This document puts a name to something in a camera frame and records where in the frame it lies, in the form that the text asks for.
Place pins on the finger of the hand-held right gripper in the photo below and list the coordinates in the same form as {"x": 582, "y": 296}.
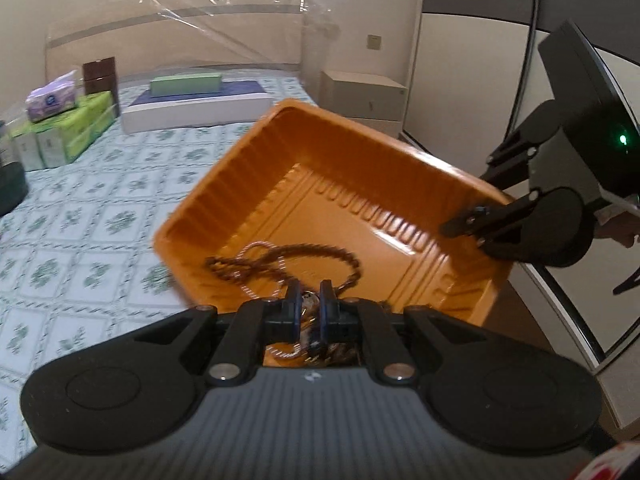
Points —
{"x": 492, "y": 217}
{"x": 507, "y": 160}

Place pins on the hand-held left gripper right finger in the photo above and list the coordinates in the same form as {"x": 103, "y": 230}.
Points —
{"x": 326, "y": 310}

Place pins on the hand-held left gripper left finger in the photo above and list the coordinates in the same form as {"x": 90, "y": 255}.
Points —
{"x": 295, "y": 310}

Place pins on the orange plastic tray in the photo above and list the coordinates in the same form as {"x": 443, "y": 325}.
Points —
{"x": 320, "y": 200}

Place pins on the person's right hand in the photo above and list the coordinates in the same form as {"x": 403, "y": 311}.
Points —
{"x": 620, "y": 230}

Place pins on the white wardrobe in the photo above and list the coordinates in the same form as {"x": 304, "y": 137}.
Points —
{"x": 475, "y": 35}

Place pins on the white bedside cabinet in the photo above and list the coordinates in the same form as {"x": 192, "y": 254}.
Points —
{"x": 362, "y": 97}

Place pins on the white box with blue top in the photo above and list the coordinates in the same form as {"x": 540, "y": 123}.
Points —
{"x": 200, "y": 110}

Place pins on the floral bed sheet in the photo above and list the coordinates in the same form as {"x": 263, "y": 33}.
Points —
{"x": 100, "y": 185}

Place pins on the long green box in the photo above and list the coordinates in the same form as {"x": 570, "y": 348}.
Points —
{"x": 185, "y": 85}

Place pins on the red and white clothing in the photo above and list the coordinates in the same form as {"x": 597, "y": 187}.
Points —
{"x": 610, "y": 462}

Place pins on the green tissue pack bundle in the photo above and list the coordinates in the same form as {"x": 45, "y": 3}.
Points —
{"x": 75, "y": 130}

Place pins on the plastic wrapped headboard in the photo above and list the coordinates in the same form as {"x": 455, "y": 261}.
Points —
{"x": 200, "y": 35}

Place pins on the brown wooden box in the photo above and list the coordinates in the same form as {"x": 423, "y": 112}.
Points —
{"x": 100, "y": 77}

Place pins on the dark green bowl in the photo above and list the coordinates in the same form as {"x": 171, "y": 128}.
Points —
{"x": 11, "y": 180}

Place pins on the purple tissue pack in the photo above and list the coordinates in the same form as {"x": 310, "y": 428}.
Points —
{"x": 52, "y": 100}

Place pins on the wall socket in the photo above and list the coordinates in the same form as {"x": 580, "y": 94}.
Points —
{"x": 375, "y": 42}

